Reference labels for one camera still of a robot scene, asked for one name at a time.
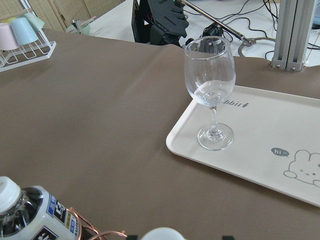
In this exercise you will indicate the green cup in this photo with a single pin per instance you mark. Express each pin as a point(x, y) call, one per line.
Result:
point(36, 23)

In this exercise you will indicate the metal rod tool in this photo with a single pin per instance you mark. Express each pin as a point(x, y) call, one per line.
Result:
point(230, 30)

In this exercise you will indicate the black electronics box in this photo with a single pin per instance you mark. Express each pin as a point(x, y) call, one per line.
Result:
point(158, 22)

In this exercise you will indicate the pink cup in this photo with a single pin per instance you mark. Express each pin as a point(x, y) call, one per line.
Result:
point(7, 38)

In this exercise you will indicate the tea bottle white cap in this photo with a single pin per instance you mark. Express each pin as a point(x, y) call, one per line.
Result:
point(32, 213)

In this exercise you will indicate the aluminium frame post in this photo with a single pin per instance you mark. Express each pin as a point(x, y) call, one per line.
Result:
point(293, 30)

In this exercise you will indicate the metal jigger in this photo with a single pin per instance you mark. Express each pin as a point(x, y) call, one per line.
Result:
point(77, 25)

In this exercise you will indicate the clear wine glass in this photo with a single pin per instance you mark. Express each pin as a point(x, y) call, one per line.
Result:
point(210, 76)

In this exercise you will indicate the cream rabbit tray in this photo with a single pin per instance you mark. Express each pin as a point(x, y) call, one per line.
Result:
point(276, 140)

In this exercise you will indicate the white cup rack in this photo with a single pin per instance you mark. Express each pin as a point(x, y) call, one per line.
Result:
point(39, 50)

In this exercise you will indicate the blue cup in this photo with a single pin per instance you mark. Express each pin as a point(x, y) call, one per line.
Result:
point(23, 31)

